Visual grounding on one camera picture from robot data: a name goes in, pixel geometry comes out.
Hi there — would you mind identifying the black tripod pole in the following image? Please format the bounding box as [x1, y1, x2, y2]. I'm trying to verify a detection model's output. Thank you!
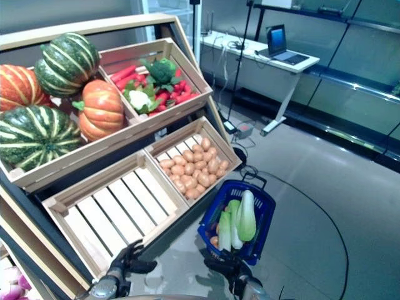
[224, 0, 254, 125]
[189, 0, 201, 63]

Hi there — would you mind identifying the wooden carrot crate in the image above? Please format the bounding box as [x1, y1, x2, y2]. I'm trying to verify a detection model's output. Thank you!
[98, 37, 214, 124]

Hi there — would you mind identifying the white frame glass door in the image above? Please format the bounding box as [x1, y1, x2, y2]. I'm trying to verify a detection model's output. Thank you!
[140, 0, 195, 41]

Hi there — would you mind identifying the white office desk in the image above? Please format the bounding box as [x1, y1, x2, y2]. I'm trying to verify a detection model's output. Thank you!
[199, 29, 321, 137]

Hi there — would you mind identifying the grey open laptop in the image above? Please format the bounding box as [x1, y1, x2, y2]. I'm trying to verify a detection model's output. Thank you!
[266, 24, 311, 66]

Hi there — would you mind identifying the grey box with red label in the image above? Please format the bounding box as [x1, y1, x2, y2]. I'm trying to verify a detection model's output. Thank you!
[234, 123, 254, 139]

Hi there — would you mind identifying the wooden cabbage crate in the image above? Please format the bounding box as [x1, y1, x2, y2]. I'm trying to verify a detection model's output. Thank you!
[42, 149, 190, 281]

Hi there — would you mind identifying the glass display cabinet row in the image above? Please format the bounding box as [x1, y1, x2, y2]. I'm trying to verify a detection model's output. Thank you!
[199, 0, 400, 166]

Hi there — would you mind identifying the black round floor disc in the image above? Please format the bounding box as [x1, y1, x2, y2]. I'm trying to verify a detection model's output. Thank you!
[232, 146, 249, 169]

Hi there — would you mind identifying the blue plastic shopping basket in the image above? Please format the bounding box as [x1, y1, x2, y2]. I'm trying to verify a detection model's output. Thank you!
[197, 171, 276, 266]

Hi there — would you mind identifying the wooden pumpkin crate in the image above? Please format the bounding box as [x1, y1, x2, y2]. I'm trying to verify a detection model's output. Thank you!
[0, 64, 141, 193]

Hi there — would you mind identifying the wooden potato crate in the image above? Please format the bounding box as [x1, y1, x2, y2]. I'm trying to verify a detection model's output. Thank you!
[144, 116, 243, 209]

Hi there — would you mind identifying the purple white turnip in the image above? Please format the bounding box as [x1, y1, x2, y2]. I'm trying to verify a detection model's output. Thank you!
[0, 283, 26, 300]
[17, 273, 33, 291]
[0, 265, 21, 281]

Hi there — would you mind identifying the black router with antennas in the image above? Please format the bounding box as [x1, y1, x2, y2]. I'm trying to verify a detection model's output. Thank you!
[199, 11, 216, 36]

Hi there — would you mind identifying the large orange ribbed pumpkin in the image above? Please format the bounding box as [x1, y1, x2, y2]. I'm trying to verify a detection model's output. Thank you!
[0, 64, 53, 113]

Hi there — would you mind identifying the orange pumpkin with green stem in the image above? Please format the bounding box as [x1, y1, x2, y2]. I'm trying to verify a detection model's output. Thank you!
[71, 79, 126, 143]

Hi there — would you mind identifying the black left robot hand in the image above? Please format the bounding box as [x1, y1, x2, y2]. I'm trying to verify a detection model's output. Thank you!
[107, 239, 158, 279]

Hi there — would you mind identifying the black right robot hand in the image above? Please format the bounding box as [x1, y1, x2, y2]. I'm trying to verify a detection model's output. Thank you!
[203, 248, 251, 287]

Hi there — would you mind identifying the white cauliflower with leaves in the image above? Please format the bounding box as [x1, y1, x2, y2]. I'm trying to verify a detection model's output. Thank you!
[122, 80, 162, 115]

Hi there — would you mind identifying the green broccoli head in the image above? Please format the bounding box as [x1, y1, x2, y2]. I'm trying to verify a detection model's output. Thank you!
[139, 57, 182, 93]

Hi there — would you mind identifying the long black floor cable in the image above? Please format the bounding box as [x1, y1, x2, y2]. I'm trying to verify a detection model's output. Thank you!
[243, 168, 350, 300]

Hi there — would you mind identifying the wooden vegetable display stand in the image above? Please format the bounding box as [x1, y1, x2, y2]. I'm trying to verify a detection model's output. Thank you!
[0, 14, 244, 300]

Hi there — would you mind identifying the green striped pumpkin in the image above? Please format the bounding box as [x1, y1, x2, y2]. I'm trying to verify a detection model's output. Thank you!
[0, 105, 83, 172]
[33, 32, 101, 98]

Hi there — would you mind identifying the small black elongated device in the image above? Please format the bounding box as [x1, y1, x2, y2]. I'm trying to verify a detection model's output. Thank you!
[317, 7, 344, 16]

